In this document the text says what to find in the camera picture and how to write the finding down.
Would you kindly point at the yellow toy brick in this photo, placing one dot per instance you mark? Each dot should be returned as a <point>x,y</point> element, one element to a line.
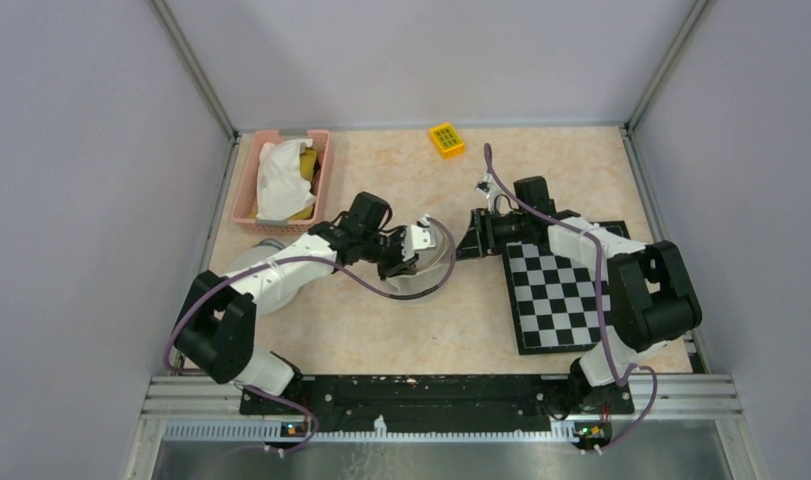
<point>447,140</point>

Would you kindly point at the aluminium front rail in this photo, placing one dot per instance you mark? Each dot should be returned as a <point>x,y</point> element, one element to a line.
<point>195,408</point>

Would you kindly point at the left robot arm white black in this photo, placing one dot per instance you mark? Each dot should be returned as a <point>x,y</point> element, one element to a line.
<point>216,328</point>

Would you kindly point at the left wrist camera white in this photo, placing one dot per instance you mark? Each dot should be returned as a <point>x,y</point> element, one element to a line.
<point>420,236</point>

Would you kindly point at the pink plastic basket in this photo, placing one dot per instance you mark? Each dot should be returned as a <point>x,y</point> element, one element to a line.
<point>284,183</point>

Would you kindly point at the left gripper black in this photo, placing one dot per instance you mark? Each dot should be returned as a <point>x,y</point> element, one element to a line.
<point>399,266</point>

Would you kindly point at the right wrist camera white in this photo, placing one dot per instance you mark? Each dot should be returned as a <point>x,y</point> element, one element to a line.
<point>488,188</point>

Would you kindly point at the black white checkerboard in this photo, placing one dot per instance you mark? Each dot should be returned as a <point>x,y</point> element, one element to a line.
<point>552,299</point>

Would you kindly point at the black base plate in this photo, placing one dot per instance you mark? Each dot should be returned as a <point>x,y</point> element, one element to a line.
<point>441,403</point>

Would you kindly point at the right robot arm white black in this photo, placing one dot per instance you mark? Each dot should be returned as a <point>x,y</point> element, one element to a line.
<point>644,295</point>

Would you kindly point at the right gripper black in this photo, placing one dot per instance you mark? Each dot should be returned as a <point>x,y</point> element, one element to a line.
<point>480,238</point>

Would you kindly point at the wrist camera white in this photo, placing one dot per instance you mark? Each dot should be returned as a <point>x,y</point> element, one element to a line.
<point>488,188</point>
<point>420,236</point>

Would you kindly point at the white bra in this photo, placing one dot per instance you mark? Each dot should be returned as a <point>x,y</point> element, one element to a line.
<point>282,182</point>

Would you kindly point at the yellow bra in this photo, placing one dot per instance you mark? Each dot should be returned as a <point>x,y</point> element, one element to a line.
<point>307,172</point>

